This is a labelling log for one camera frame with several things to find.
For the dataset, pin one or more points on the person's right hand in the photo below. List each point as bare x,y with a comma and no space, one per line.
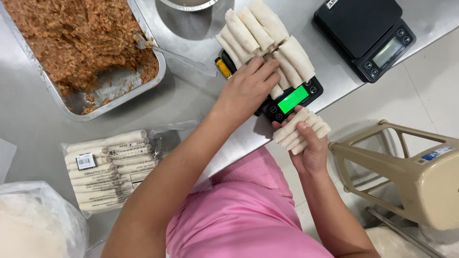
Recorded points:
312,157

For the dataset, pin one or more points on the person's left hand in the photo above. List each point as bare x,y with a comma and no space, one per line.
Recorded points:
244,91

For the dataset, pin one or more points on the white spring roll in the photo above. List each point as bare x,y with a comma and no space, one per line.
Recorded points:
324,133
319,126
288,139
292,123

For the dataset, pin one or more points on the yellow lighter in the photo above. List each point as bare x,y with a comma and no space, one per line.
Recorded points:
223,67

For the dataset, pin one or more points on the pile of wrapped rolls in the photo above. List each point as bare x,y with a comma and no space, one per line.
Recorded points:
251,28

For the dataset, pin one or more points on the black scale with green display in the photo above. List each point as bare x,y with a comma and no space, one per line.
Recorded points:
312,89

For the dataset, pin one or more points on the metal fork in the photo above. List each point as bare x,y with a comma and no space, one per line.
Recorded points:
179,57

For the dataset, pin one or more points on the metal bowl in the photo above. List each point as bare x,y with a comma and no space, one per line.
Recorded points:
200,5

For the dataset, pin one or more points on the pink shirt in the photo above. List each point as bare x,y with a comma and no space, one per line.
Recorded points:
233,215

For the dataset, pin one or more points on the metal rod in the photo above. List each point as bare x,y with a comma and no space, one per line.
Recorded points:
394,229

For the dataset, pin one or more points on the white plastic sack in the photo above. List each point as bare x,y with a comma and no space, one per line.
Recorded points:
383,247

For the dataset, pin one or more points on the beige plastic stool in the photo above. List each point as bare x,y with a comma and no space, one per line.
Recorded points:
430,186

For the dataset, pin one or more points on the aluminium tray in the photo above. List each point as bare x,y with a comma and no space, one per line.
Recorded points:
114,83

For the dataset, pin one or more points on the large black digital scale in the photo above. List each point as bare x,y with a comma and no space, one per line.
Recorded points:
358,28

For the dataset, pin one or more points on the clear packet of wrapped rolls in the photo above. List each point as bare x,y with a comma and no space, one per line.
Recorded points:
107,168

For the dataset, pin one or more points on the brown minced meat filling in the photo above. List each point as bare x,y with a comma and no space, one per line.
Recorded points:
71,36

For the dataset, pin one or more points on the clear plastic bag of wrappers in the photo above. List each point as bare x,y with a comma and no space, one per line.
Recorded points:
36,222

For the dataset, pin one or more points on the white paper sheet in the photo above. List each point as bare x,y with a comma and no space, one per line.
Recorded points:
6,161

